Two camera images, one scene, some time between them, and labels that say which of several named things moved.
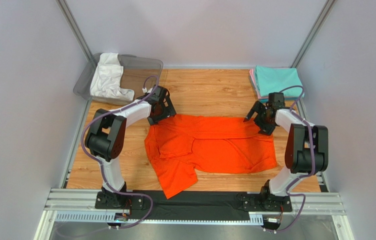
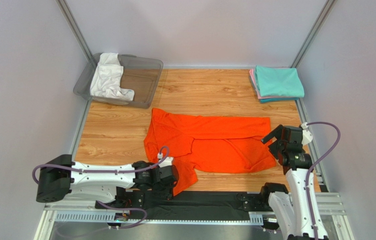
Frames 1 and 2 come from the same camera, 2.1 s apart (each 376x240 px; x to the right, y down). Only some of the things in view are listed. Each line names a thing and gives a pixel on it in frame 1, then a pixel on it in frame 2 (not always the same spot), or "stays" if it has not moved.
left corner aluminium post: (75, 28) stays
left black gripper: (169, 110) to (168, 192)
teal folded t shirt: (273, 79) stays
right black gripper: (259, 116) to (281, 137)
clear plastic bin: (141, 74) stays
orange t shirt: (179, 146) stays
